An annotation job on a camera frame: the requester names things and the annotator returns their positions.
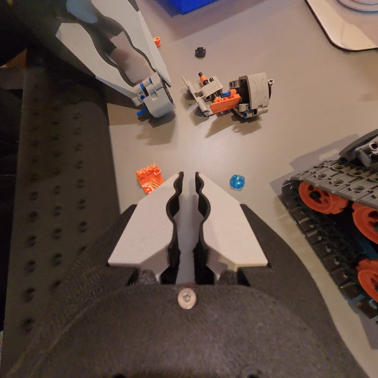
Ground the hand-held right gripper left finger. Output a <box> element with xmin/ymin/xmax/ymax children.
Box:
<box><xmin>108</xmin><ymin>171</ymin><xmax>185</xmax><ymax>284</ymax></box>

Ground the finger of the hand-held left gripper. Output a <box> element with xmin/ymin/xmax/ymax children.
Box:
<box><xmin>56</xmin><ymin>22</ymin><xmax>140</xmax><ymax>100</ymax></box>
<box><xmin>98</xmin><ymin>0</ymin><xmax>172</xmax><ymax>88</ymax></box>

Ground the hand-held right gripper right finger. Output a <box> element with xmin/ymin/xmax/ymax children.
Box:
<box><xmin>193</xmin><ymin>171</ymin><xmax>269</xmax><ymax>284</ymax></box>

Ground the blue bin with tag label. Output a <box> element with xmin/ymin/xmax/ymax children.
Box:
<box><xmin>155</xmin><ymin>0</ymin><xmax>221</xmax><ymax>15</ymax></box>

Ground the small grey brick hinge assembly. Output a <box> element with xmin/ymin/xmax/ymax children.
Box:
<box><xmin>131</xmin><ymin>72</ymin><xmax>177</xmax><ymax>118</ymax></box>

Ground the grey orange brick wheel assembly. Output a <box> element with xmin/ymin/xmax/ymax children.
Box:
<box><xmin>181</xmin><ymin>71</ymin><xmax>275</xmax><ymax>119</ymax></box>

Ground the orange curved brick piece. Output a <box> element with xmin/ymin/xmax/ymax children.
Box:
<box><xmin>135</xmin><ymin>163</ymin><xmax>165</xmax><ymax>195</ymax></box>

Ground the black dimpled cushion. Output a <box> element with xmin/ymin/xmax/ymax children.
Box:
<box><xmin>0</xmin><ymin>49</ymin><xmax>122</xmax><ymax>378</ymax></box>

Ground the grey orange tracked brick robot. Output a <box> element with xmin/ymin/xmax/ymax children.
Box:
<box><xmin>280</xmin><ymin>128</ymin><xmax>378</xmax><ymax>320</ymax></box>

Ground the white document stand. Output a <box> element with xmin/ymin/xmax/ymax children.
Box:
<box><xmin>304</xmin><ymin>0</ymin><xmax>378</xmax><ymax>52</ymax></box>

